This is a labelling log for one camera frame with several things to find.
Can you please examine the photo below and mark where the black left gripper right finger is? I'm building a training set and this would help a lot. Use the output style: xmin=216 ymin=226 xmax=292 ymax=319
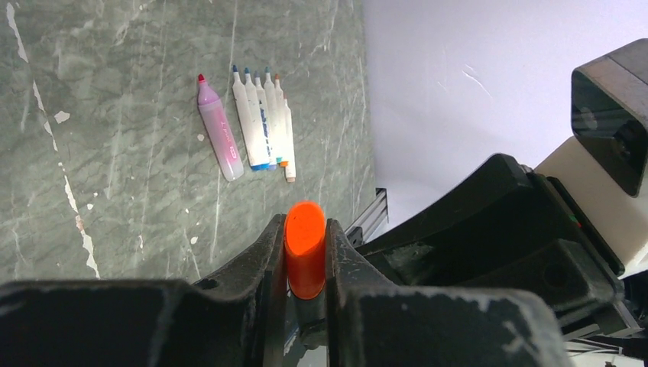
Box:
xmin=326 ymin=219 xmax=571 ymax=366

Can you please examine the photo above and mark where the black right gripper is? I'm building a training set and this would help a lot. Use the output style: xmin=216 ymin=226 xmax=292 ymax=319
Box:
xmin=358 ymin=154 xmax=638 ymax=339

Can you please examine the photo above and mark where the white pen blue cap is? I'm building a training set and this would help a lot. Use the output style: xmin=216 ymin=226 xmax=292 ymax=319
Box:
xmin=264 ymin=67 xmax=287 ymax=167

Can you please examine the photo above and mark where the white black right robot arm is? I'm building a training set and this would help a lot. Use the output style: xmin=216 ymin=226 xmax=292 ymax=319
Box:
xmin=358 ymin=38 xmax=647 ymax=339

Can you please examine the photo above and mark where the white pen green cap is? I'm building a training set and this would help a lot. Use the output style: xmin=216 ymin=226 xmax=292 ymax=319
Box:
xmin=232 ymin=65 xmax=253 ymax=167

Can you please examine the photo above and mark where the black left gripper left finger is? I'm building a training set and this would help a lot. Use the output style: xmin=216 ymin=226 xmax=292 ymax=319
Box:
xmin=1 ymin=215 xmax=287 ymax=366

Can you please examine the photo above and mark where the white pen dark grey cap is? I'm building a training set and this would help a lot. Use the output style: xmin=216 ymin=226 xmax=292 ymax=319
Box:
xmin=274 ymin=73 xmax=289 ymax=167

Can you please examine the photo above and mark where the white pen orange tip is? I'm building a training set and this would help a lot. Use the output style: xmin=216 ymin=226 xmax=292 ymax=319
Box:
xmin=282 ymin=94 xmax=296 ymax=183

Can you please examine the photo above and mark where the orange highlighter cap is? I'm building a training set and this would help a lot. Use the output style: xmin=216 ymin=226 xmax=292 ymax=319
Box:
xmin=284 ymin=201 xmax=326 ymax=300

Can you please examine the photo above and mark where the orange black highlighter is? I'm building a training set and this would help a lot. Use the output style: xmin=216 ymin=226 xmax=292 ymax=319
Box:
xmin=284 ymin=292 xmax=328 ymax=352

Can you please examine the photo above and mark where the white pen pink cap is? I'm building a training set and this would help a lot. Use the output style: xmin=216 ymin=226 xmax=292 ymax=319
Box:
xmin=244 ymin=67 xmax=275 ymax=171

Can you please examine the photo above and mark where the pink highlighter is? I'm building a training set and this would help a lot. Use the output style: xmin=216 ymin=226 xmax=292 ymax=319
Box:
xmin=197 ymin=74 xmax=244 ymax=182

